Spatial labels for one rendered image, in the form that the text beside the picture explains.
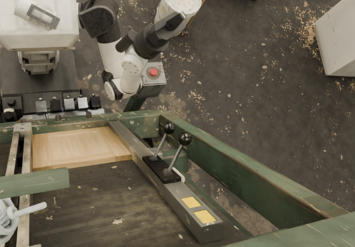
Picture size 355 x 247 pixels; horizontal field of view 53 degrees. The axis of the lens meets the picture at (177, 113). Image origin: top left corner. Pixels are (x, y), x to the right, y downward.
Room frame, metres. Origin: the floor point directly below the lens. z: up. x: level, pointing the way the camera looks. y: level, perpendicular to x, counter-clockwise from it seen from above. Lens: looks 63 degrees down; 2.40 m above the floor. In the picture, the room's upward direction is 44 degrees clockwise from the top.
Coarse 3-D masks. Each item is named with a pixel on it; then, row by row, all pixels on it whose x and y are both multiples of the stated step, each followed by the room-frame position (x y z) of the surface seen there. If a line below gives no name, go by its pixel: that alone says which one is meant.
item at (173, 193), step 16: (112, 128) 0.46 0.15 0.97; (128, 144) 0.38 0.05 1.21; (160, 192) 0.26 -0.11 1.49; (176, 192) 0.26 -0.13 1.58; (192, 192) 0.28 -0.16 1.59; (176, 208) 0.23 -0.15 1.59; (192, 208) 0.23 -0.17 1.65; (208, 208) 0.26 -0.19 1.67; (192, 224) 0.20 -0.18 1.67; (208, 224) 0.21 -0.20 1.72; (208, 240) 0.20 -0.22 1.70
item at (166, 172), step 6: (186, 132) 0.40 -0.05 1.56; (180, 138) 0.38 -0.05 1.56; (186, 138) 0.39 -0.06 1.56; (180, 144) 0.37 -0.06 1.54; (186, 144) 0.38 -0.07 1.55; (180, 150) 0.36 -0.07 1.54; (174, 156) 0.34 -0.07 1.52; (174, 162) 0.33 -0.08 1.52; (168, 168) 0.31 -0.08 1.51; (168, 174) 0.30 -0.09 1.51
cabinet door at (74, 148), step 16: (96, 128) 0.43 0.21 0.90; (32, 144) 0.18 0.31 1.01; (48, 144) 0.22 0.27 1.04; (64, 144) 0.26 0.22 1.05; (80, 144) 0.29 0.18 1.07; (96, 144) 0.33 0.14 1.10; (112, 144) 0.36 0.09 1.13; (48, 160) 0.16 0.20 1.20; (64, 160) 0.19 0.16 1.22; (80, 160) 0.22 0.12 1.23; (96, 160) 0.26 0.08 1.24; (112, 160) 0.29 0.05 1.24
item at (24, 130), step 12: (24, 132) 0.19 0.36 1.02; (12, 144) 0.12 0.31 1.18; (24, 144) 0.14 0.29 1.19; (12, 156) 0.09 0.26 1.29; (24, 156) 0.11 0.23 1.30; (12, 168) 0.06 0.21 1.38; (24, 168) 0.08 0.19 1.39; (0, 204) -0.01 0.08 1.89; (24, 204) 0.01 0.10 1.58; (0, 216) -0.02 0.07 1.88; (24, 216) 0.00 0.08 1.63; (24, 228) -0.02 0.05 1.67; (12, 240) -0.05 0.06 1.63; (24, 240) -0.03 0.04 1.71
